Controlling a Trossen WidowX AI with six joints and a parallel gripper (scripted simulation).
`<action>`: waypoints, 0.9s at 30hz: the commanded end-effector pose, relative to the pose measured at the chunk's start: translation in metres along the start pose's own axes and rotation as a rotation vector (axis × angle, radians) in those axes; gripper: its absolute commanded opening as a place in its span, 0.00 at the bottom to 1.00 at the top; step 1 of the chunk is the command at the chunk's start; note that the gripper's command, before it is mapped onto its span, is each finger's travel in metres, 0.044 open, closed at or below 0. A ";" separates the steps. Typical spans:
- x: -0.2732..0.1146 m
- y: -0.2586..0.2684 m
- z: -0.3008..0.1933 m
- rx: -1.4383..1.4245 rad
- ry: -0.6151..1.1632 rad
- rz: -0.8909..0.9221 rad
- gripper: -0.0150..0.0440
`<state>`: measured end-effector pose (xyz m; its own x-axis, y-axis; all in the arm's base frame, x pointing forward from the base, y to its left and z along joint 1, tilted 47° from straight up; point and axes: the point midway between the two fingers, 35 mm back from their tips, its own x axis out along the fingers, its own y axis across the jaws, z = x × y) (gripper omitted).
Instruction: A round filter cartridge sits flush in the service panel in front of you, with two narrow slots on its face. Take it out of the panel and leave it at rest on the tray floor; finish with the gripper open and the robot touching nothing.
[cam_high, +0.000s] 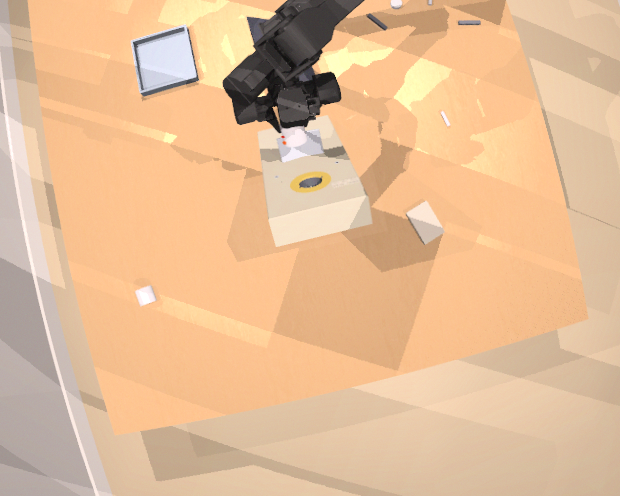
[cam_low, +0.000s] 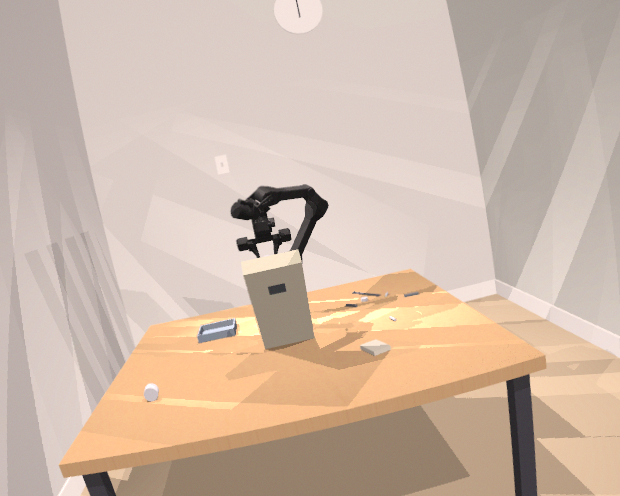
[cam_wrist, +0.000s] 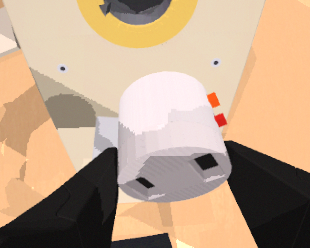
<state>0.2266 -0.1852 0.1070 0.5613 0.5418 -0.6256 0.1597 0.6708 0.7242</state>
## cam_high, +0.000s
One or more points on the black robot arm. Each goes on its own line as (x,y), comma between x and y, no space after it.
(296,33)

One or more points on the white cylinder with two slots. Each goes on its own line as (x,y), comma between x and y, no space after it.
(293,136)

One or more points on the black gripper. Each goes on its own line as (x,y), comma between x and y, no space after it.
(324,86)

